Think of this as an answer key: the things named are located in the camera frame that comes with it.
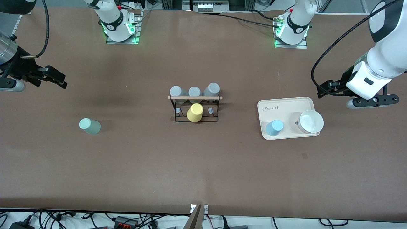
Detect mint green cup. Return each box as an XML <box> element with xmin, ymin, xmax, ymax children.
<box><xmin>79</xmin><ymin>118</ymin><xmax>101</xmax><ymax>135</ymax></box>

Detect light blue cup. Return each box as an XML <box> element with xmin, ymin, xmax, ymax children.
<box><xmin>265</xmin><ymin>120</ymin><xmax>284</xmax><ymax>137</ymax></box>

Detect white bowl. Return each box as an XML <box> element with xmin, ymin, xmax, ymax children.
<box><xmin>297</xmin><ymin>110</ymin><xmax>324</xmax><ymax>134</ymax></box>

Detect cream plastic tray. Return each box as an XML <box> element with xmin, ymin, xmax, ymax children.
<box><xmin>257</xmin><ymin>97</ymin><xmax>321</xmax><ymax>140</ymax></box>

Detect grey cup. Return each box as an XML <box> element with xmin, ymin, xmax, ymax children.
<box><xmin>203</xmin><ymin>83</ymin><xmax>221</xmax><ymax>102</ymax></box>
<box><xmin>170</xmin><ymin>86</ymin><xmax>189</xmax><ymax>104</ymax></box>
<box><xmin>188</xmin><ymin>87</ymin><xmax>202</xmax><ymax>104</ymax></box>

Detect yellow cup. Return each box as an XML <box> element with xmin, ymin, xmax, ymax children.
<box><xmin>187</xmin><ymin>103</ymin><xmax>204</xmax><ymax>123</ymax></box>

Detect black power adapter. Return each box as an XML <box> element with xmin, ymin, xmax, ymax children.
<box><xmin>9</xmin><ymin>219</ymin><xmax>35</xmax><ymax>229</ymax></box>

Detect white power strip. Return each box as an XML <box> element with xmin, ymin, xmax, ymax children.
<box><xmin>192</xmin><ymin>0</ymin><xmax>230</xmax><ymax>13</ymax></box>

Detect grey connector box orange levers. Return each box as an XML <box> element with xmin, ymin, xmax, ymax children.
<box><xmin>114</xmin><ymin>216</ymin><xmax>139</xmax><ymax>229</ymax></box>

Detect aluminium frame rail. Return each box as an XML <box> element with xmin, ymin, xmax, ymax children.
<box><xmin>11</xmin><ymin>13</ymin><xmax>23</xmax><ymax>36</ymax></box>

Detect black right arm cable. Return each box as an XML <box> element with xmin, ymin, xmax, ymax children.
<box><xmin>21</xmin><ymin>0</ymin><xmax>50</xmax><ymax>59</ymax></box>

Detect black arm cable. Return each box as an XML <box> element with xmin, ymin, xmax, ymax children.
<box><xmin>311</xmin><ymin>0</ymin><xmax>402</xmax><ymax>96</ymax></box>
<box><xmin>21</xmin><ymin>0</ymin><xmax>50</xmax><ymax>59</ymax></box>

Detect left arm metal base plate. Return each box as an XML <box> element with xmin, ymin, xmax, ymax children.
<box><xmin>274</xmin><ymin>15</ymin><xmax>308</xmax><ymax>49</ymax></box>

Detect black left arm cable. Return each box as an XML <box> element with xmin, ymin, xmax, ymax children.
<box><xmin>311</xmin><ymin>0</ymin><xmax>402</xmax><ymax>96</ymax></box>

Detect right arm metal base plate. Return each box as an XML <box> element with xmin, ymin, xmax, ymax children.
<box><xmin>106</xmin><ymin>10</ymin><xmax>142</xmax><ymax>45</ymax></box>

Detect black table cable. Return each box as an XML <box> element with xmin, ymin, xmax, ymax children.
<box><xmin>219</xmin><ymin>11</ymin><xmax>281</xmax><ymax>28</ymax></box>

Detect black wire cup rack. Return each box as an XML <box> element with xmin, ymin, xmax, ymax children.
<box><xmin>168</xmin><ymin>95</ymin><xmax>223</xmax><ymax>123</ymax></box>

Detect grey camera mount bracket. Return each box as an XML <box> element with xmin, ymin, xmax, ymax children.
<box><xmin>184</xmin><ymin>204</ymin><xmax>209</xmax><ymax>229</ymax></box>

